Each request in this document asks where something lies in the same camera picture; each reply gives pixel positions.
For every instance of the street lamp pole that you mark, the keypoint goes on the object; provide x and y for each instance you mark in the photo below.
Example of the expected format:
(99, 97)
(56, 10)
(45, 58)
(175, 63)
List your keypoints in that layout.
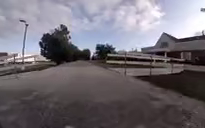
(23, 43)

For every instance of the grass strip with kerb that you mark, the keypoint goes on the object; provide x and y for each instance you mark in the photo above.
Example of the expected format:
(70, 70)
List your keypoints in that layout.
(26, 68)

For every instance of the pale paved lot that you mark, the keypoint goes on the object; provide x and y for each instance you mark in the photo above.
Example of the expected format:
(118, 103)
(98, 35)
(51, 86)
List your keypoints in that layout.
(140, 71)

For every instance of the pale gabled building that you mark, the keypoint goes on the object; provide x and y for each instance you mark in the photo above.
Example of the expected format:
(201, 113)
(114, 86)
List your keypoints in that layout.
(186, 46)

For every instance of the white rail fence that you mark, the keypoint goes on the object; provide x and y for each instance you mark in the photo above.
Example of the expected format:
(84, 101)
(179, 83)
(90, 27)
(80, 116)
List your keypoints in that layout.
(23, 58)
(136, 56)

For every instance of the grey asphalt road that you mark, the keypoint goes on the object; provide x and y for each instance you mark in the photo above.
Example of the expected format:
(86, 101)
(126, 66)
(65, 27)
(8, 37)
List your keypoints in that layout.
(83, 96)

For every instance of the dark tree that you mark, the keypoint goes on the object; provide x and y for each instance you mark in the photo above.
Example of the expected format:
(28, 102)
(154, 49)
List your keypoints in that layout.
(104, 50)

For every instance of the row of dark trees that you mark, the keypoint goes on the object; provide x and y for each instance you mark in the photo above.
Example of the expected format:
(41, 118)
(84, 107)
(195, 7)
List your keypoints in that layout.
(58, 46)

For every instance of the grass beside road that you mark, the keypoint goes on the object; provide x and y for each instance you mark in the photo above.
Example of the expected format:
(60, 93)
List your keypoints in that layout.
(186, 85)

